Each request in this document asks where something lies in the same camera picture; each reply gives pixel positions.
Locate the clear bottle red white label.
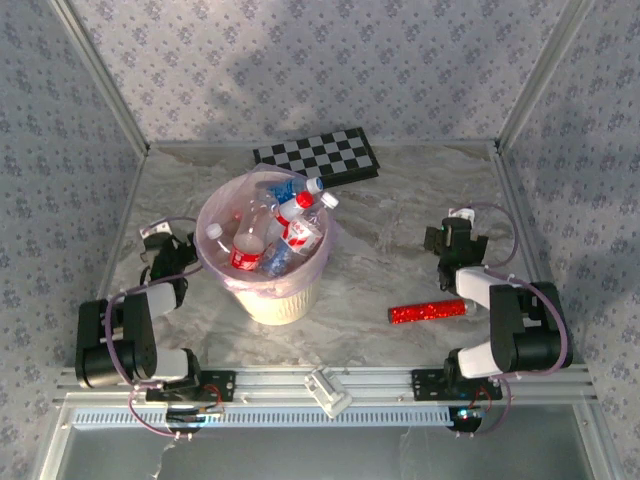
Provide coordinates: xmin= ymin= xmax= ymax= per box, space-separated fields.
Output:
xmin=279 ymin=192 xmax=341 ymax=257
xmin=205 ymin=223 xmax=236 ymax=259

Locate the clear cola bottle red label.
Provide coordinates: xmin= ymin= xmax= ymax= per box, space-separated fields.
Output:
xmin=229 ymin=209 xmax=267 ymax=272

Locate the blue label cola bottle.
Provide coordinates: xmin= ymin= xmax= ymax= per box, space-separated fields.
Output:
xmin=259 ymin=242 xmax=296 ymax=279

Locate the white ribbed waste bin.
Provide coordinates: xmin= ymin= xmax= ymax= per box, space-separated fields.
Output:
xmin=230 ymin=269 xmax=324 ymax=327

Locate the milky white bottle red cap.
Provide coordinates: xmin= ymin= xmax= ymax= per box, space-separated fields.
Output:
xmin=264 ymin=192 xmax=315 ymax=246

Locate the blue label sports drink bottle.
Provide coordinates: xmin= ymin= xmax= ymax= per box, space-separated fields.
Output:
xmin=264 ymin=176 xmax=325 ymax=205

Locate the white trash bin with liner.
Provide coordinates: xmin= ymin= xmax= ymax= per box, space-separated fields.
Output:
xmin=194 ymin=164 xmax=341 ymax=301

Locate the red glitter tube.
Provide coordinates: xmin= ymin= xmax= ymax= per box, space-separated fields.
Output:
xmin=387 ymin=298 xmax=469 ymax=326

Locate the black grey chessboard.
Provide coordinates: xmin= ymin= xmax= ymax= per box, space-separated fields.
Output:
xmin=252 ymin=126 xmax=380 ymax=190

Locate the black controller board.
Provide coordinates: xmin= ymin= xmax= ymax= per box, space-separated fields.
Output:
xmin=164 ymin=405 xmax=225 ymax=435
xmin=446 ymin=405 xmax=490 ymax=435

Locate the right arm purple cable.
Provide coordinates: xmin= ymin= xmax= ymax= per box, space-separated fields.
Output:
xmin=457 ymin=201 xmax=575 ymax=440

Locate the aluminium floor rail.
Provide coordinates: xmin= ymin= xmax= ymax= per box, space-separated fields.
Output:
xmin=492 ymin=142 xmax=591 ymax=369
xmin=147 ymin=140 xmax=499 ymax=150

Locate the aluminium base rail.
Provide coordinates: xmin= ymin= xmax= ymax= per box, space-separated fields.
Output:
xmin=54 ymin=366 xmax=596 ymax=405

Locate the aluminium frame post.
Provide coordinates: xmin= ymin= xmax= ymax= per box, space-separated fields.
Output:
xmin=48 ymin=0 xmax=151 ymax=154
xmin=494 ymin=0 xmax=597 ymax=151

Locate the white plastic bracket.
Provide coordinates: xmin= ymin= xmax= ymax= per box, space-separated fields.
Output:
xmin=303 ymin=366 xmax=354 ymax=419

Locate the white slotted cable duct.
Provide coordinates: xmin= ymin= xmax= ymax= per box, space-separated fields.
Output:
xmin=72 ymin=405 xmax=501 ymax=429

